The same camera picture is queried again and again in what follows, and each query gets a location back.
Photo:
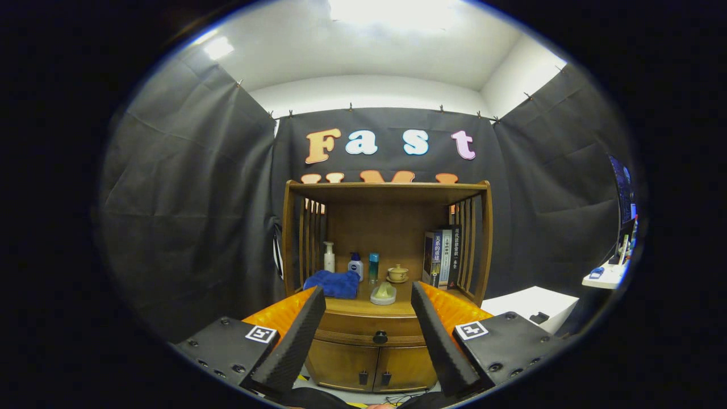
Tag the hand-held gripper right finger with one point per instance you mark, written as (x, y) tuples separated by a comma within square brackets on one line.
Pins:
[(446, 352)]

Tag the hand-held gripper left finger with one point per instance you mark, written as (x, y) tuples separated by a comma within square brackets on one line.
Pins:
[(292, 352)]

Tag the wooden drawer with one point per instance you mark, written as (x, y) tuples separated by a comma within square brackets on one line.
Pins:
[(352, 329)]

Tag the wooden cabinet door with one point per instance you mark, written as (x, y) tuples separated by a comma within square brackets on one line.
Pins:
[(406, 369), (341, 366)]

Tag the wooden countertop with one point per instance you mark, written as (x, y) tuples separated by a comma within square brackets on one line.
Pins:
[(355, 307)]

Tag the wooden cabinet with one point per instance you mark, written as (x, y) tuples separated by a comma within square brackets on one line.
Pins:
[(386, 221)]

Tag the blue towel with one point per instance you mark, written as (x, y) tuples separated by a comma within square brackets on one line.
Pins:
[(332, 284)]

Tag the beige lidded teacup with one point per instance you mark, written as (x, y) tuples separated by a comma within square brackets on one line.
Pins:
[(397, 274)]

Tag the white box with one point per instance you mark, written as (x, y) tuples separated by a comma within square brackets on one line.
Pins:
[(525, 307)]

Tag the book with blue spine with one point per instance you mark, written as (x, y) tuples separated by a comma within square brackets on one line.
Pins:
[(434, 258)]

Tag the book with white spine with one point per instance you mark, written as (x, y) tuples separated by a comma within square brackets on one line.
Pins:
[(446, 255)]

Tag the book with black spine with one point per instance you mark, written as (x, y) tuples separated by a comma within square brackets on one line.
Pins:
[(455, 255)]

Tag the white pump bottle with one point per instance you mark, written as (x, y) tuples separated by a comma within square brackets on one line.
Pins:
[(329, 261)]

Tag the white bottle with blue cap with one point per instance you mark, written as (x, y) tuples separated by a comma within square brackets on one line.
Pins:
[(356, 270)]

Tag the teal bottle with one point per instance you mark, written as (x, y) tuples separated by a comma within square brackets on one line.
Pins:
[(374, 268)]

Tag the small blue object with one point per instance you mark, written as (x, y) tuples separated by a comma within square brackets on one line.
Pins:
[(596, 272)]

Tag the black backdrop cloth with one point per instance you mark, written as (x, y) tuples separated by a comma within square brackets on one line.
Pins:
[(182, 199)]

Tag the small ceiling light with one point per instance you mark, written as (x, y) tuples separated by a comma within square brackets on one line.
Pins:
[(218, 48)]

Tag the large ceiling light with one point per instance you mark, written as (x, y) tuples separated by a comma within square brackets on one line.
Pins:
[(392, 12)]

